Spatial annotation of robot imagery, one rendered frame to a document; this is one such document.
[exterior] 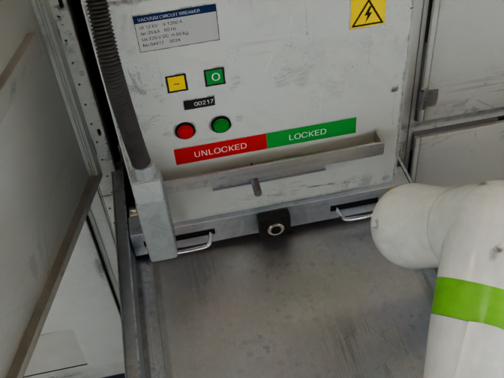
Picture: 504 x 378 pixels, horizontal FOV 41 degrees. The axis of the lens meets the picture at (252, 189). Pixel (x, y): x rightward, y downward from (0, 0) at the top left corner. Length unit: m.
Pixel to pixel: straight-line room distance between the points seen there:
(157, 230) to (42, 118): 0.34
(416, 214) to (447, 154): 0.80
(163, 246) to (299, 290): 0.27
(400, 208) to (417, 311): 0.33
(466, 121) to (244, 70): 0.75
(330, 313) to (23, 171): 0.59
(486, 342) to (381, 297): 0.46
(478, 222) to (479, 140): 0.90
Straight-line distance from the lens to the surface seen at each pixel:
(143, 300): 1.27
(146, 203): 1.08
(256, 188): 1.18
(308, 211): 1.30
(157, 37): 1.02
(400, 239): 0.95
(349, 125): 1.20
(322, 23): 1.06
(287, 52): 1.07
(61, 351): 2.02
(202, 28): 1.02
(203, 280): 1.28
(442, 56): 1.51
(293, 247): 1.31
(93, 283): 1.78
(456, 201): 0.87
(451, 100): 1.60
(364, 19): 1.08
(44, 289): 1.35
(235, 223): 1.28
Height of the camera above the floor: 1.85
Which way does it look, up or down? 45 degrees down
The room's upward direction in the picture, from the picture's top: 6 degrees counter-clockwise
